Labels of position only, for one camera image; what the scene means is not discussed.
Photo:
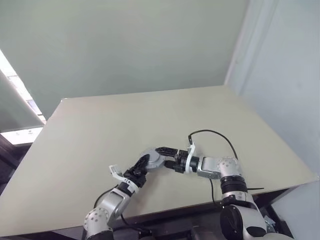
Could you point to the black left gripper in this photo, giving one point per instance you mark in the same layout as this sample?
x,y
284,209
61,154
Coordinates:
x,y
136,176

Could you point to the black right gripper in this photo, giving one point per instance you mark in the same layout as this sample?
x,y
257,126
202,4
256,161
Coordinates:
x,y
182,161

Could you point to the silver round motor housing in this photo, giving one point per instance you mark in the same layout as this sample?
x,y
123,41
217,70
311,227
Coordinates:
x,y
156,161

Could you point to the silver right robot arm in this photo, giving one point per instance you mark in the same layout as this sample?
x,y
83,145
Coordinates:
x,y
212,166

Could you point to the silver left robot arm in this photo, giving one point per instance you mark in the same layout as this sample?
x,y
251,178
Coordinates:
x,y
110,202

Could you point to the small dark rounded shape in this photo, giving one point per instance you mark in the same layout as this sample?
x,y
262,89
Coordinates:
x,y
145,235

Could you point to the black zip tie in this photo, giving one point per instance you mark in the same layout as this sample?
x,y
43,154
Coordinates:
x,y
255,189

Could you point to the dark wooden cabinet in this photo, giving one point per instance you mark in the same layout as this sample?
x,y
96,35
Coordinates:
x,y
10,157

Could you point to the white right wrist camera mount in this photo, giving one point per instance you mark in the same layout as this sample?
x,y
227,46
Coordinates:
x,y
190,156

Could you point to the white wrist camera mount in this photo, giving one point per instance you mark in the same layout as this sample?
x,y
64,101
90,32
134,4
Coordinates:
x,y
190,156
117,173

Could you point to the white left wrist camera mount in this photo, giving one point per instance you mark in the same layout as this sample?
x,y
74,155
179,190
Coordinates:
x,y
117,173

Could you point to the dark table frame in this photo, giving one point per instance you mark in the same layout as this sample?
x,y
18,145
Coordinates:
x,y
175,220

